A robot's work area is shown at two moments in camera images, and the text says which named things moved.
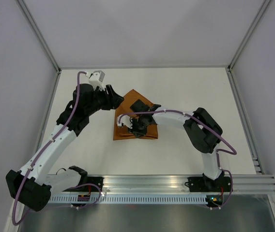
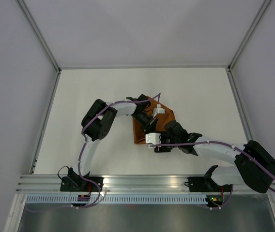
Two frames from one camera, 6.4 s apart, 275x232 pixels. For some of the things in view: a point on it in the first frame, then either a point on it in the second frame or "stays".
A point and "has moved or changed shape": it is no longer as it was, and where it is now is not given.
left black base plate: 96,180 stays
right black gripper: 138,133 → 162,149
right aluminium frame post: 260,14 stays
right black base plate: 200,184 stays
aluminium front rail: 241,183 stays
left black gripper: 113,100 → 150,126
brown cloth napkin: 123,133 has moved or changed shape
